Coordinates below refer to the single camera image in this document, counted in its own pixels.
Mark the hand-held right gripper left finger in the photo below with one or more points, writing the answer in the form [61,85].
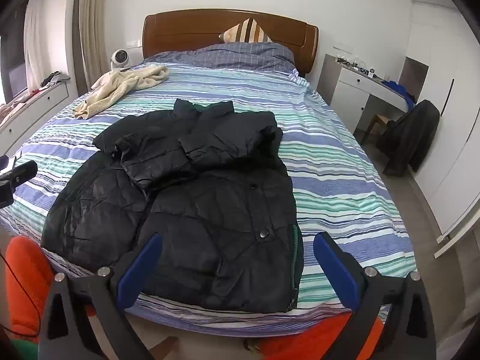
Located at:
[138,270]

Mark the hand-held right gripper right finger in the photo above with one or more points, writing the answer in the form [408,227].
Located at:
[335,270]

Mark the black puffer jacket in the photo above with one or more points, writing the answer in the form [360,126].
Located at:
[210,210]

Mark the dark clothes on sill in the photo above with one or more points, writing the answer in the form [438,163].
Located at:
[54,78]

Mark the white window sill cabinet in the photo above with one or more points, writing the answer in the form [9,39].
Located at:
[37,105]

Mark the bed with striped sheet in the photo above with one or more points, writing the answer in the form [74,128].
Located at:
[330,180]

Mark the green cloth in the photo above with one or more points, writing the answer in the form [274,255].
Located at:
[22,350]

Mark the cream fleece garment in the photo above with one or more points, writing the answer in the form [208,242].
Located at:
[120,84]

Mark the white sheer curtain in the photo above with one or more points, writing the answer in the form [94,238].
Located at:
[35,33]

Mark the wooden chair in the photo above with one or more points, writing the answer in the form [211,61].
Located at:
[378,120]

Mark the small white fan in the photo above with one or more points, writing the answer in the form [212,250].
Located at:
[120,58]

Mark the beige curtain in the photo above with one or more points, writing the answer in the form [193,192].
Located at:
[90,26]

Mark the white wardrobe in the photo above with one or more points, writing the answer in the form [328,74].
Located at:
[450,120]

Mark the white desk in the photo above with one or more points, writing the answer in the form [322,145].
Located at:
[356,82]

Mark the blue cloth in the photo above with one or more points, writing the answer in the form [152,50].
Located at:
[399,90]

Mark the wooden headboard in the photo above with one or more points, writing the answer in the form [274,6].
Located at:
[180,33]

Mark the blue checked pillow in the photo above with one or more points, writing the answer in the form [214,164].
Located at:
[232,56]

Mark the brown striped cushion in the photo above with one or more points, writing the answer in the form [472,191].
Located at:
[243,32]

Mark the white wall socket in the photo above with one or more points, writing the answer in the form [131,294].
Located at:
[133,43]

